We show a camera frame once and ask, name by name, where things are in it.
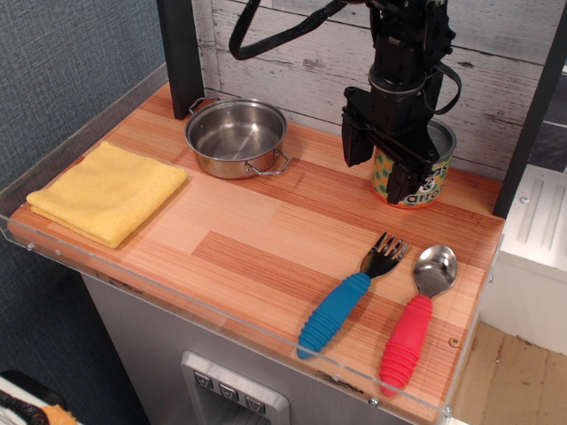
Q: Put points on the black right frame post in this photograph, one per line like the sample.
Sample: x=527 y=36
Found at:
x=534 y=118

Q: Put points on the peas and carrots toy can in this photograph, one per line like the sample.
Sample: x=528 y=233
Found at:
x=424 y=190

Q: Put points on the grey toy fridge cabinet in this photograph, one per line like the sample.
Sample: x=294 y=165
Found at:
x=185 y=373

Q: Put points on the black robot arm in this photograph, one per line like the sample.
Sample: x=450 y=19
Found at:
x=410 y=39

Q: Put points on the white toy sink unit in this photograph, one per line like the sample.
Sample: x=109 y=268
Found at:
x=525 y=295

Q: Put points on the black left frame post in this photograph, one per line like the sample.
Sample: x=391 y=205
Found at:
x=180 y=44

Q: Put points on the blue handled toy fork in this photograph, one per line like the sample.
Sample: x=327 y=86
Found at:
x=328 y=317

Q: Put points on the red handled toy spoon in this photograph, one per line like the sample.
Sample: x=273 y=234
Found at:
x=434 y=273

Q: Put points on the black frame post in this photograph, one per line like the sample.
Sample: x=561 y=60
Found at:
x=180 y=44
x=534 y=118

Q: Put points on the yellow folded cloth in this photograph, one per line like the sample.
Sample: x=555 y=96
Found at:
x=109 y=194

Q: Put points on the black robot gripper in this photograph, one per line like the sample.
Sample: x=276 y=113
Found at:
x=394 y=118

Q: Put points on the stainless steel pot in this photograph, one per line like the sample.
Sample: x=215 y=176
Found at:
x=237 y=138

